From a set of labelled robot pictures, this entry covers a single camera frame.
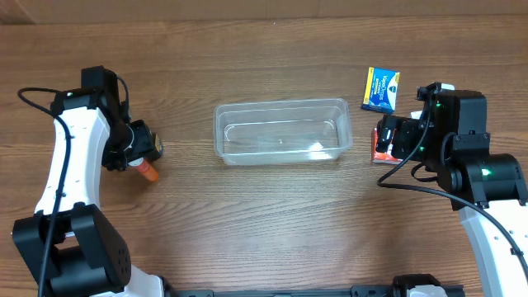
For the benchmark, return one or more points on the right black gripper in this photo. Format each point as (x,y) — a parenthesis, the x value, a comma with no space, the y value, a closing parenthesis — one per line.
(385,137)

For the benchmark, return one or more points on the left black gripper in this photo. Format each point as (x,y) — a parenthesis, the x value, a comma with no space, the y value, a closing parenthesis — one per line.
(134,153)

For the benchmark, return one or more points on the black tube white cap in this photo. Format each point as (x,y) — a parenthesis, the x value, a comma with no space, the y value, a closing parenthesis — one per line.
(158,144)

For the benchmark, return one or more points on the orange tube white cap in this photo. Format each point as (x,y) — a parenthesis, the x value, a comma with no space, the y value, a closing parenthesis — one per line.
(144,167)

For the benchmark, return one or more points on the blue yellow VapoDrops box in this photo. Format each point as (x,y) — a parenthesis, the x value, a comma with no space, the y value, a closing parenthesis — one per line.
(381,90)

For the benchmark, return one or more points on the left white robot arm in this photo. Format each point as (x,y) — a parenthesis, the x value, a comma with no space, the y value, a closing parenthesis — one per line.
(68,244)

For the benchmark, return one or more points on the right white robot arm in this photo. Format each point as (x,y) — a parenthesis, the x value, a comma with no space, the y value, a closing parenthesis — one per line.
(488,191)

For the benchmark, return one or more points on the clear plastic container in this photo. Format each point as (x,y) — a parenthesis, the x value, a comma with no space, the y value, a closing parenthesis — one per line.
(276,132)

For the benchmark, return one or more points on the white medicine box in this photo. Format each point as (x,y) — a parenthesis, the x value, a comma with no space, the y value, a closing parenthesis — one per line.
(416,115)

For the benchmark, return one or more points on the red orange medicine box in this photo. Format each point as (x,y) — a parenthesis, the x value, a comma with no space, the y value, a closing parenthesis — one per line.
(385,157)

